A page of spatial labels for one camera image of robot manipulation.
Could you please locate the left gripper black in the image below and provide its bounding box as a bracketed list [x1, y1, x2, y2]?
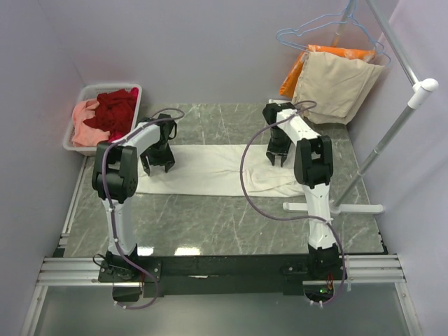
[141, 141, 174, 176]

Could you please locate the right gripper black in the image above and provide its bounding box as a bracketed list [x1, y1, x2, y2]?
[266, 126, 293, 165]

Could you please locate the white floral print t-shirt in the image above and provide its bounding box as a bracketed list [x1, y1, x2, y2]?
[136, 144, 304, 198]

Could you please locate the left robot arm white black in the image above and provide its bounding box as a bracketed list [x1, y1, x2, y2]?
[92, 108, 177, 281]

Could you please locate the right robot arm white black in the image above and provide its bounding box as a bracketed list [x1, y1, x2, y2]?
[262, 102, 340, 279]

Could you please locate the dark red garment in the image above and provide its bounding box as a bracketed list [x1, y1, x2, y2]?
[84, 87, 139, 140]

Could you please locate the orange hanging garment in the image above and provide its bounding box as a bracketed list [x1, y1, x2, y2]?
[279, 45, 377, 99]

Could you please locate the pink garment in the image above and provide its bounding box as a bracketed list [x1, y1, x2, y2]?
[71, 98, 111, 148]

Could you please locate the beige hanging garment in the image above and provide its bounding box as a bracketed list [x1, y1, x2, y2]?
[292, 52, 384, 125]

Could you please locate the silver white clothes rack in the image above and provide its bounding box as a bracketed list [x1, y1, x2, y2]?
[268, 0, 441, 215]

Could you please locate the aluminium black mounting rail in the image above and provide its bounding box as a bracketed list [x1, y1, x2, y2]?
[36, 245, 405, 305]

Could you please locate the blue wire hanger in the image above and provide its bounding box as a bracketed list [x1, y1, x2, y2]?
[349, 10, 391, 67]
[275, 0, 357, 51]

